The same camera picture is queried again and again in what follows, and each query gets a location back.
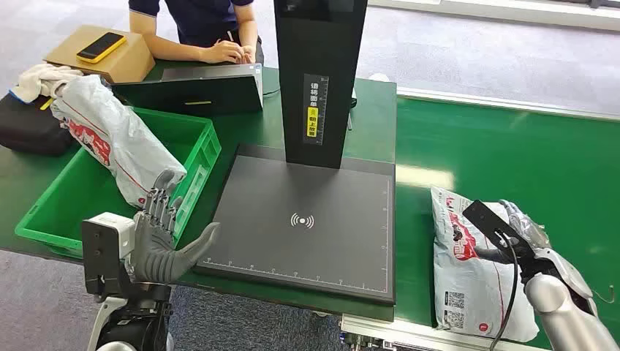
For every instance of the black scanner tower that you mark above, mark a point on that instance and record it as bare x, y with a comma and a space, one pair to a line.
315, 48

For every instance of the black bag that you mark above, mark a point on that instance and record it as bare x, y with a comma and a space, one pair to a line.
29, 128

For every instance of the person's right hand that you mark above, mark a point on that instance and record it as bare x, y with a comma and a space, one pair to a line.
223, 52

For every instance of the pen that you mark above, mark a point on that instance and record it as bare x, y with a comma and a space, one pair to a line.
230, 36

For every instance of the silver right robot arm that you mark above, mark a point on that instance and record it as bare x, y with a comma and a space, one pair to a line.
562, 315

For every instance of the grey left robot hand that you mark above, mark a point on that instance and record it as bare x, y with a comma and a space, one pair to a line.
155, 252

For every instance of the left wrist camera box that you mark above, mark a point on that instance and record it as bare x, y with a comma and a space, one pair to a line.
104, 247

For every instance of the person's right forearm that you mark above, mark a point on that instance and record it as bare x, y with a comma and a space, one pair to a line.
169, 46

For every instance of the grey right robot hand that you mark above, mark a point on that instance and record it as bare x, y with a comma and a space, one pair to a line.
533, 232

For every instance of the black laptop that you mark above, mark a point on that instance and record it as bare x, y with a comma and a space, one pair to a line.
203, 92

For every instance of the yellow-cased smartphone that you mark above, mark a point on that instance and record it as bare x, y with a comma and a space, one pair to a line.
100, 47

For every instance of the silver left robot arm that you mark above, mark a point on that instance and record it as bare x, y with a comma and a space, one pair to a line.
135, 324

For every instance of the white cloth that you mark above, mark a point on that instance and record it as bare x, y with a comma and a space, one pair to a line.
38, 80

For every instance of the person's left forearm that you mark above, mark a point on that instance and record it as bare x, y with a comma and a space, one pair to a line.
248, 26

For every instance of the white red-printed courier package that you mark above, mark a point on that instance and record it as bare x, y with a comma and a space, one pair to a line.
472, 290
111, 131

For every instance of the brown cardboard box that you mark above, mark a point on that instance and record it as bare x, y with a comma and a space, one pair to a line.
121, 60

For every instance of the person's left hand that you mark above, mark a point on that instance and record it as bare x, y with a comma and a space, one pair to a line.
249, 54

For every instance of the green conveyor belt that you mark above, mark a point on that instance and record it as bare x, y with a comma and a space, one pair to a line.
508, 145

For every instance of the black scanner base plate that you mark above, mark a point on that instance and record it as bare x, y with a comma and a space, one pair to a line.
300, 252

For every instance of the person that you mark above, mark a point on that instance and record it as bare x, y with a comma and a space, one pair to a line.
203, 19

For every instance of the green plastic crate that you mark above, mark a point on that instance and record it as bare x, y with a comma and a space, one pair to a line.
72, 203

